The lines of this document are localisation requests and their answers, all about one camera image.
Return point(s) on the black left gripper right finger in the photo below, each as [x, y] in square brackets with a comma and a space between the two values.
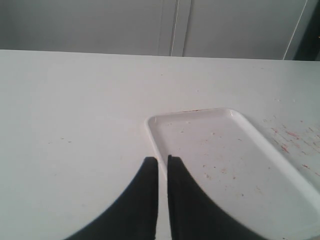
[192, 214]

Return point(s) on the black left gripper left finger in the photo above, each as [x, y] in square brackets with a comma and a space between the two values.
[134, 214]

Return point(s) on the white rectangular plastic tray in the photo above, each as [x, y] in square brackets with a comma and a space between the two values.
[240, 170]

